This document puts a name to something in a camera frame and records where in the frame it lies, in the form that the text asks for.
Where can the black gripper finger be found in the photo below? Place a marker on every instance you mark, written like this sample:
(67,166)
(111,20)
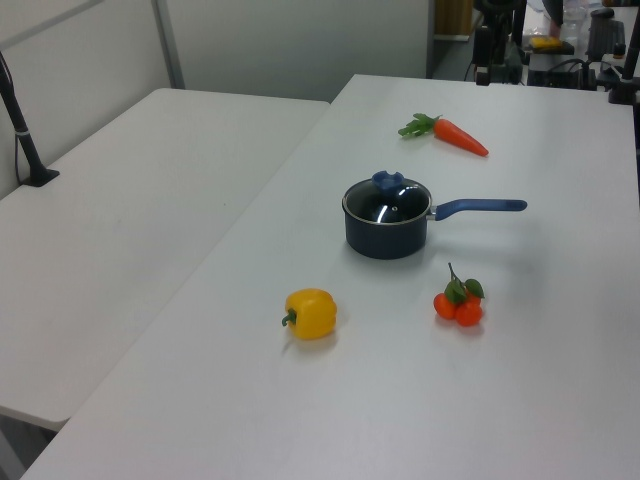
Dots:
(485,50)
(516,55)

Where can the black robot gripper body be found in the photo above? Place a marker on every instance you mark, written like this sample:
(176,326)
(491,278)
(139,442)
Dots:
(497,12)

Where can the glass lid with blue knob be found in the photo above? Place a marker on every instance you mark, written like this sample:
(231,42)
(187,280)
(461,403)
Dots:
(387,202)

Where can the yellow box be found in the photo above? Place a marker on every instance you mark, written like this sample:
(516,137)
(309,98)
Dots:
(546,43)

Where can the wooden cabinet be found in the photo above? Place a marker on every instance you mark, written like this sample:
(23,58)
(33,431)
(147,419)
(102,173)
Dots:
(452,17)

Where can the black electronics box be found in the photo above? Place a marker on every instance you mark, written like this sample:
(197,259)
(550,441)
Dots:
(560,77)

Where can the orange toy carrot green leaves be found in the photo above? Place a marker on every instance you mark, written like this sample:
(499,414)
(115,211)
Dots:
(457,137)

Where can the black computer mouse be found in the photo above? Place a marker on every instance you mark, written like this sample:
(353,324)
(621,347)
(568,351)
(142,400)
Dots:
(603,13)

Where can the orange toy fruit cluster leaves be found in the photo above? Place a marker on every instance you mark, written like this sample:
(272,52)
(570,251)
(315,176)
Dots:
(457,310)

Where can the yellow toy bell pepper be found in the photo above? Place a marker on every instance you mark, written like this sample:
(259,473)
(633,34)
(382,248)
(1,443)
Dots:
(312,315)

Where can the white side table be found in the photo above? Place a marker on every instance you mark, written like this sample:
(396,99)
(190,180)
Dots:
(125,225)

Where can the black camera stand with clamp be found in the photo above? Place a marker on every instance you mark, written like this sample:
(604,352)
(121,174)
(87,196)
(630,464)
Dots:
(625,80)

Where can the grey partition post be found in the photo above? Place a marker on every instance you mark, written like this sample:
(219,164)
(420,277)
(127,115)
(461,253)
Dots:
(167,45)

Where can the black camera stand pole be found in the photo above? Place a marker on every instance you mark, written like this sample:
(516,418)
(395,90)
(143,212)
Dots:
(22,135)

